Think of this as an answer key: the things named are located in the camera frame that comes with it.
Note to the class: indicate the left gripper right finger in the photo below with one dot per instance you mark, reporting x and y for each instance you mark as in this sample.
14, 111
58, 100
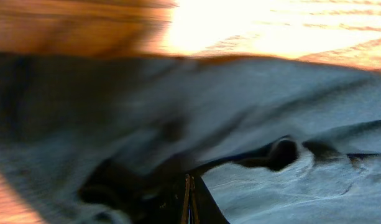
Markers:
203, 208

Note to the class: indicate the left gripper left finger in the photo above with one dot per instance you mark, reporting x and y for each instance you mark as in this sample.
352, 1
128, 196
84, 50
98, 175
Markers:
171, 205

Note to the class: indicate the dark navy t-shirt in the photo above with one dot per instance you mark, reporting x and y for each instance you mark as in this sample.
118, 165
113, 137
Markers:
275, 141

